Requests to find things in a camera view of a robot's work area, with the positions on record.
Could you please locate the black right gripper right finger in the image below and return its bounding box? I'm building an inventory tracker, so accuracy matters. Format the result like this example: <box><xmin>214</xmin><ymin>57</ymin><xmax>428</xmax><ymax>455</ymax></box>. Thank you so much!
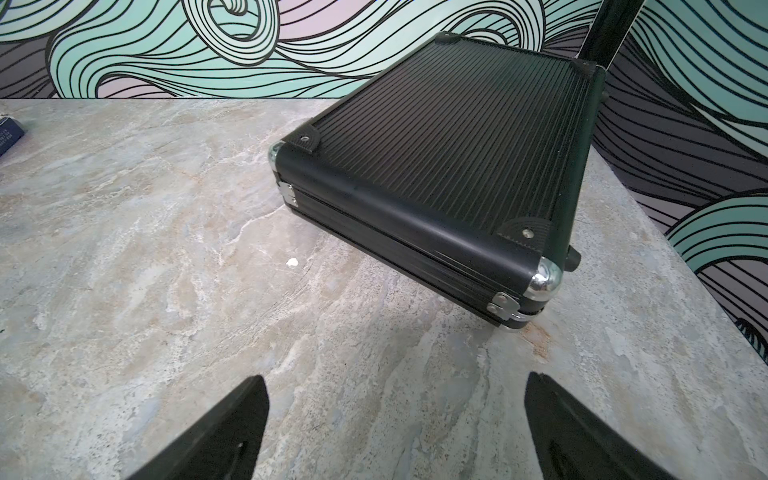
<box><xmin>524</xmin><ymin>372</ymin><xmax>673</xmax><ymax>480</ymax></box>

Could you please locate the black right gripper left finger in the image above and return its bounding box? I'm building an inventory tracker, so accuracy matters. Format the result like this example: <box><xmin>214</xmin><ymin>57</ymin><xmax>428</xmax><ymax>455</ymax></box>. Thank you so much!
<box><xmin>131</xmin><ymin>375</ymin><xmax>270</xmax><ymax>479</ymax></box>

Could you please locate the black aluminium case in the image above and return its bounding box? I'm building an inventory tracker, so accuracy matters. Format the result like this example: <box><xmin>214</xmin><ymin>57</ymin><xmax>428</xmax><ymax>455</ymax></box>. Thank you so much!
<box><xmin>268</xmin><ymin>32</ymin><xmax>605</xmax><ymax>329</ymax></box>

